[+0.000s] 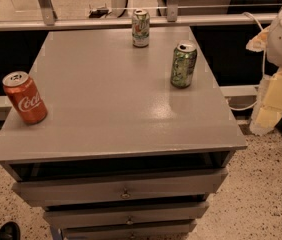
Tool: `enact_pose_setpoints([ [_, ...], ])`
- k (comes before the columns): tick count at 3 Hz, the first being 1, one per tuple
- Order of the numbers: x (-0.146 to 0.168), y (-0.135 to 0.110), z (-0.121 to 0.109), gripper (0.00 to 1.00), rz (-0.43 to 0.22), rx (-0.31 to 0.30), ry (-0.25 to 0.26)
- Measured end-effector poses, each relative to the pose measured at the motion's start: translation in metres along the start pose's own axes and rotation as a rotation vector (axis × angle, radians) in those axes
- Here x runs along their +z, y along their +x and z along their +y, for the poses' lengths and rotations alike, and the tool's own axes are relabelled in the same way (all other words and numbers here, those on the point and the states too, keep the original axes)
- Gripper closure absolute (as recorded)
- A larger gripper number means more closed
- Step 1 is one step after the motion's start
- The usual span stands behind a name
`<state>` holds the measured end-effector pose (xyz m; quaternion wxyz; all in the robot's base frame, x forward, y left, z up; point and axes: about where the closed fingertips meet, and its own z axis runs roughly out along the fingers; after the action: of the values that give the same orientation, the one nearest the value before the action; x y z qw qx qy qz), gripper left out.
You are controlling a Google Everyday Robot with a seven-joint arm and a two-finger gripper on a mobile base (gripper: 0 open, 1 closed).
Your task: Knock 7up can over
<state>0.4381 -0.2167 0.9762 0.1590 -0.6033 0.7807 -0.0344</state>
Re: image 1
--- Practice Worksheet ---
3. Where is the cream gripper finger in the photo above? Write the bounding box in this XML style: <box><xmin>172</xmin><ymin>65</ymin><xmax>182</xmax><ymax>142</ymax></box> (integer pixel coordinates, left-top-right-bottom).
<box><xmin>246</xmin><ymin>27</ymin><xmax>270</xmax><ymax>52</ymax></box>
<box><xmin>250</xmin><ymin>68</ymin><xmax>282</xmax><ymax>136</ymax></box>

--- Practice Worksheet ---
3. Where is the white 7up can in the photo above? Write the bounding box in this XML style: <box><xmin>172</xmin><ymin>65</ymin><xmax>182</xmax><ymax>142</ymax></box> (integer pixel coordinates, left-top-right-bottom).
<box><xmin>132</xmin><ymin>9</ymin><xmax>150</xmax><ymax>47</ymax></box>

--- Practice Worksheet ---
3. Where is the green soda can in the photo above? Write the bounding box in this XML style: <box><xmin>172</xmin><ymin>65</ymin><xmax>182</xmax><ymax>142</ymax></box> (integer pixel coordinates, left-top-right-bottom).
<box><xmin>170</xmin><ymin>40</ymin><xmax>197</xmax><ymax>88</ymax></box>

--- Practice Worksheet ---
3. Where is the red Coca-Cola can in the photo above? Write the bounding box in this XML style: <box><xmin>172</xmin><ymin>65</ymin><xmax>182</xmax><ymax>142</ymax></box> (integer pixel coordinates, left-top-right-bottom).
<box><xmin>2</xmin><ymin>71</ymin><xmax>48</xmax><ymax>124</ymax></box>

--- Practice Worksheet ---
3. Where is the grey drawer cabinet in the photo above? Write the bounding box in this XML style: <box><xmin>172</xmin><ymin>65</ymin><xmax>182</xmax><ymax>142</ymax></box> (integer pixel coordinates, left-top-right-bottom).
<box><xmin>0</xmin><ymin>26</ymin><xmax>249</xmax><ymax>240</ymax></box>

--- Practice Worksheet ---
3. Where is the small black device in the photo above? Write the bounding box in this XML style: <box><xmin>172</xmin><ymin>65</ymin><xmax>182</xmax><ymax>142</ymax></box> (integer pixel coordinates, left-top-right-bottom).
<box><xmin>88</xmin><ymin>5</ymin><xmax>109</xmax><ymax>18</ymax></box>

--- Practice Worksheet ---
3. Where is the bottom grey drawer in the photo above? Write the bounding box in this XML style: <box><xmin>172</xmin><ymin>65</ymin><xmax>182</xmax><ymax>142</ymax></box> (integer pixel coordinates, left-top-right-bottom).
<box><xmin>63</xmin><ymin>220</ymin><xmax>196</xmax><ymax>240</ymax></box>

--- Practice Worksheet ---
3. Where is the grey drawer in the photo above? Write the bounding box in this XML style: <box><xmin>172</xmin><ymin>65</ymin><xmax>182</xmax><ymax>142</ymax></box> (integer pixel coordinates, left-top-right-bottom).
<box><xmin>43</xmin><ymin>202</ymin><xmax>209</xmax><ymax>229</ymax></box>
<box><xmin>12</xmin><ymin>168</ymin><xmax>228</xmax><ymax>207</ymax></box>
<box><xmin>63</xmin><ymin>220</ymin><xmax>196</xmax><ymax>240</ymax></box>

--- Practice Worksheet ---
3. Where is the top grey drawer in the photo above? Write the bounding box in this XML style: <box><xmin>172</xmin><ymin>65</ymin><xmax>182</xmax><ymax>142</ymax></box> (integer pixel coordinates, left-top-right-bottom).
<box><xmin>12</xmin><ymin>168</ymin><xmax>228</xmax><ymax>207</ymax></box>

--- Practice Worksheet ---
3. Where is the middle grey drawer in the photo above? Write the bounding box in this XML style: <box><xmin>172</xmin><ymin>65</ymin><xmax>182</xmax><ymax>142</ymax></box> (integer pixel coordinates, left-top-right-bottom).
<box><xmin>43</xmin><ymin>202</ymin><xmax>209</xmax><ymax>229</ymax></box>

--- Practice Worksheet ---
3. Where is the black shoe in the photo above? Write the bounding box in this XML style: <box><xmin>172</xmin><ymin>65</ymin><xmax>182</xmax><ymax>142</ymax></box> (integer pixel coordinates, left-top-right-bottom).
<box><xmin>0</xmin><ymin>222</ymin><xmax>21</xmax><ymax>240</ymax></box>

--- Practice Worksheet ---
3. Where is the white cable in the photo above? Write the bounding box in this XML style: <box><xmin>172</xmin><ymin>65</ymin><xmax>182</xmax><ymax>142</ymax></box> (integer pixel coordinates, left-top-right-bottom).
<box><xmin>227</xmin><ymin>11</ymin><xmax>269</xmax><ymax>112</ymax></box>

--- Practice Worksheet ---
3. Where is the metal bracket centre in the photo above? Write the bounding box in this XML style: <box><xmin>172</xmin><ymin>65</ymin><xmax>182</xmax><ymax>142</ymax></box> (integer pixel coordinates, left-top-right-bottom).
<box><xmin>166</xmin><ymin>0</ymin><xmax>179</xmax><ymax>22</ymax></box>

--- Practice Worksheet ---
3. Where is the metal bracket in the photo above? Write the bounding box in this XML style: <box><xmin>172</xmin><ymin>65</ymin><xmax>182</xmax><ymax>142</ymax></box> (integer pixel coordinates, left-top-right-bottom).
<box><xmin>166</xmin><ymin>0</ymin><xmax>179</xmax><ymax>22</ymax></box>
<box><xmin>38</xmin><ymin>0</ymin><xmax>57</xmax><ymax>26</ymax></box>

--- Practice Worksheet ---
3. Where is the grey metal rail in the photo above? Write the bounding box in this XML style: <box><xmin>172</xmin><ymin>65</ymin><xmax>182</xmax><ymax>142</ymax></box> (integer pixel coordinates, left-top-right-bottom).
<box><xmin>0</xmin><ymin>13</ymin><xmax>277</xmax><ymax>31</ymax></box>

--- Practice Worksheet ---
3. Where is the metal bracket left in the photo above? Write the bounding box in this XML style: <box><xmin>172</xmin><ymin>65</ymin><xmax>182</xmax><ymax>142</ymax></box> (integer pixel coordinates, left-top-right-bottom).
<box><xmin>38</xmin><ymin>0</ymin><xmax>57</xmax><ymax>26</ymax></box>

